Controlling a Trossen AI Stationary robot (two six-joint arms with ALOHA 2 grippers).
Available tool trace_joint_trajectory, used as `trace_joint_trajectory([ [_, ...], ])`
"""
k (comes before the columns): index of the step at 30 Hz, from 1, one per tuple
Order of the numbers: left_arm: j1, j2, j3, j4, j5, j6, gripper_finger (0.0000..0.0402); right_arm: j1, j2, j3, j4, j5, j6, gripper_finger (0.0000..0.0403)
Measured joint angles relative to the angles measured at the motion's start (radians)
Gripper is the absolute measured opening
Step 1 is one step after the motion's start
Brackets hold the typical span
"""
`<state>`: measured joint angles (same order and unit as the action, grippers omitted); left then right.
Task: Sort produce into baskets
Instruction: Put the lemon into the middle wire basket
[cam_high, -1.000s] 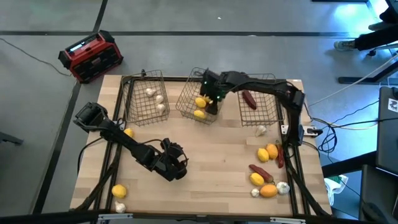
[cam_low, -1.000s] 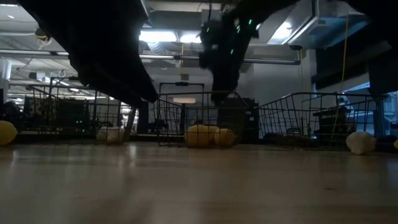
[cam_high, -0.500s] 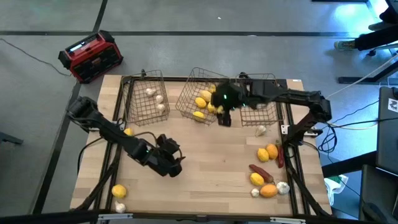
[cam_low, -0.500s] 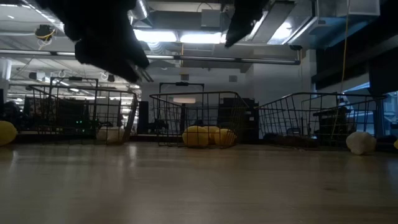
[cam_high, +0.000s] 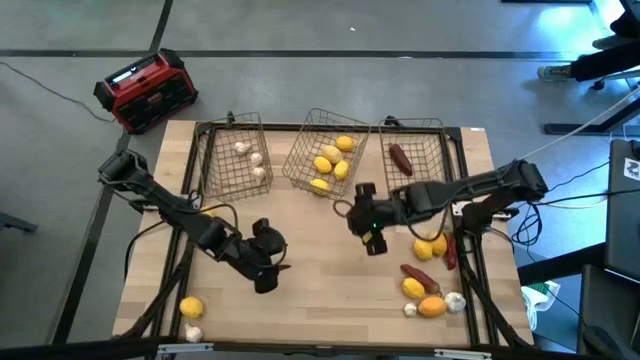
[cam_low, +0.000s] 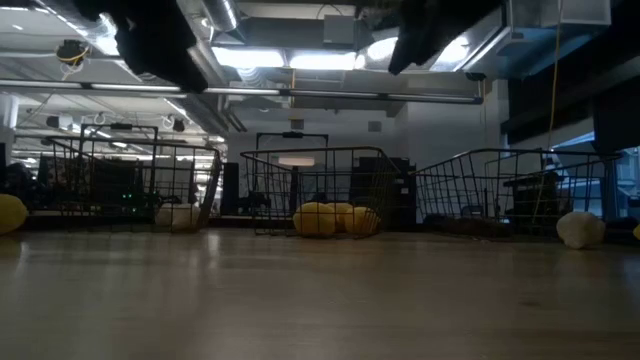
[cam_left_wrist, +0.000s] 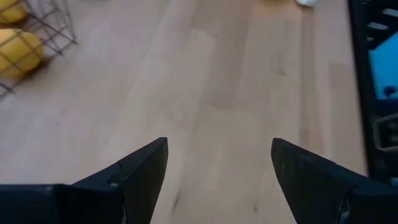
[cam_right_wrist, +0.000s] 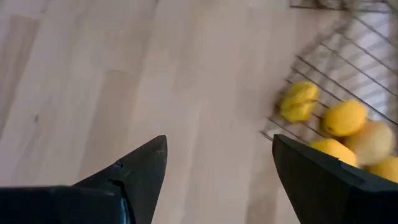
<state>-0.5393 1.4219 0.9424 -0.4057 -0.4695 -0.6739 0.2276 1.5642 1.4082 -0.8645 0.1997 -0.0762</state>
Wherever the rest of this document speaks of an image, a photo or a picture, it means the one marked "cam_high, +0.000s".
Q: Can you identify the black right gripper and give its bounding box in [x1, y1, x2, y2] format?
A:
[345, 182, 404, 257]

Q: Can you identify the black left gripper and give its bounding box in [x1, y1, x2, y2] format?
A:
[234, 217, 292, 295]

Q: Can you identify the red sausage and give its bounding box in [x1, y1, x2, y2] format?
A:
[399, 263, 442, 295]

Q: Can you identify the red sausage right edge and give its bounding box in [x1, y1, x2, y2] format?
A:
[444, 233, 460, 272]

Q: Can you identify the large white garlic bulb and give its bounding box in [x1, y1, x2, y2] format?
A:
[443, 291, 467, 314]

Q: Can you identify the white plastic bag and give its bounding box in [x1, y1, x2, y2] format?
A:
[520, 279, 562, 332]

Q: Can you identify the black desk crossbar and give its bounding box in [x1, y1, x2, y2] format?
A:
[516, 242, 609, 287]

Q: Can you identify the black front crossbar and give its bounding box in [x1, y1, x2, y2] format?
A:
[0, 337, 640, 360]

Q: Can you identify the black desk foot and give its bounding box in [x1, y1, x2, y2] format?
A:
[543, 97, 640, 136]

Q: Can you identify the red black jobsite radio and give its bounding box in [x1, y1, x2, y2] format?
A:
[93, 48, 200, 135]

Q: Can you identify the black desk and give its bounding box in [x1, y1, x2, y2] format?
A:
[577, 263, 640, 360]

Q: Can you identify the black equipment case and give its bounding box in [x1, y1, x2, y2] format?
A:
[606, 138, 640, 281]

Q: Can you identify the black computer mouse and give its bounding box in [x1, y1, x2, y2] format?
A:
[582, 324, 619, 357]

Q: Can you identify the grey metal foot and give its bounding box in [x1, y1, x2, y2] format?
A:
[0, 212, 39, 235]

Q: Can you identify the person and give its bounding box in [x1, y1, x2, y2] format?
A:
[537, 7, 640, 84]

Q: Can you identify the office chair base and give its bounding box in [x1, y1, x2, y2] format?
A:
[589, 68, 640, 92]

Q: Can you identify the wire mesh basket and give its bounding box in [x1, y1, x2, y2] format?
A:
[196, 111, 275, 203]
[281, 107, 372, 201]
[378, 117, 448, 194]

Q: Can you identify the silver metal bracket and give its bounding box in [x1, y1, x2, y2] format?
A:
[158, 342, 215, 359]
[433, 348, 493, 360]

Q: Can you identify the black metal table frame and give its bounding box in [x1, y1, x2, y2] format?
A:
[119, 121, 534, 350]

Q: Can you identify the coiled black cable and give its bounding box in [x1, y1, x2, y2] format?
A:
[510, 199, 545, 249]

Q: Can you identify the white cable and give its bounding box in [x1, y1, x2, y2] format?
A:
[519, 88, 640, 161]

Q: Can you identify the cream cable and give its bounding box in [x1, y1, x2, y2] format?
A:
[547, 198, 610, 210]

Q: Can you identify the grey floor cable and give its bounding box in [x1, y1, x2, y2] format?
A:
[0, 60, 117, 124]

